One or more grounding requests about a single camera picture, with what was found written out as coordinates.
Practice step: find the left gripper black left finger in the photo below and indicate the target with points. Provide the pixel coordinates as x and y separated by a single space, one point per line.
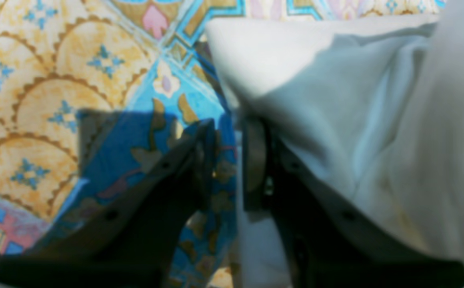
131 242

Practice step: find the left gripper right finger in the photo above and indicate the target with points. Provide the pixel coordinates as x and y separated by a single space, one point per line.
327 242

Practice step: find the white printed T-shirt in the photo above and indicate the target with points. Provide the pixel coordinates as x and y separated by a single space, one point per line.
374 107

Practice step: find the patterned tile tablecloth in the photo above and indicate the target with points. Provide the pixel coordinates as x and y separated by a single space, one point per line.
94 92

